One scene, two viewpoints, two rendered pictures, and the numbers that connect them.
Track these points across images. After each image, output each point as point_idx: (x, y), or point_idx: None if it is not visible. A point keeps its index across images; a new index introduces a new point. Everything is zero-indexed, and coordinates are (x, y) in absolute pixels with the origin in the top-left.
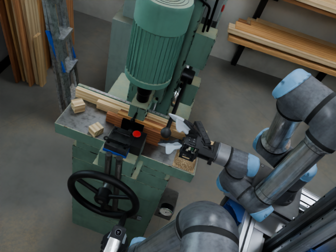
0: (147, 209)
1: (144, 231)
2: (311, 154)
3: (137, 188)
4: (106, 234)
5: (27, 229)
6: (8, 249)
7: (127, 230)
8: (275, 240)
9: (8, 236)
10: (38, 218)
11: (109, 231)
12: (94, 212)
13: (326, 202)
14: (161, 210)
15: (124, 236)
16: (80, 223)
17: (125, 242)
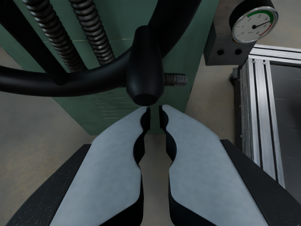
0: (184, 65)
1: (183, 110)
2: None
3: (150, 4)
4: (47, 191)
5: (40, 162)
6: (26, 193)
7: (159, 119)
8: None
9: (21, 178)
10: (48, 145)
11: (81, 149)
12: (102, 112)
13: None
14: (238, 29)
15: (204, 143)
16: (98, 132)
17: (267, 202)
